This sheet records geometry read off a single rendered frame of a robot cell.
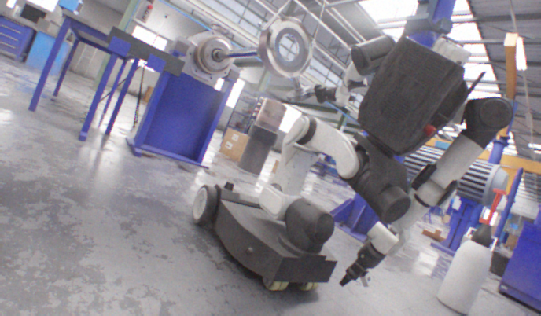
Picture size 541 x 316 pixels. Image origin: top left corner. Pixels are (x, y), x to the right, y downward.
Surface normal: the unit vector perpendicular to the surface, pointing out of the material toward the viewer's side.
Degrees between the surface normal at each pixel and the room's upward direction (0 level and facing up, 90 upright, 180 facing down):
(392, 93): 113
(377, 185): 90
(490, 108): 99
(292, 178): 85
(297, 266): 90
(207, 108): 90
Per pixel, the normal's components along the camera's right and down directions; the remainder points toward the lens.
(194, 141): 0.59, 0.23
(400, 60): -0.56, -0.08
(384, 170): -0.78, -0.33
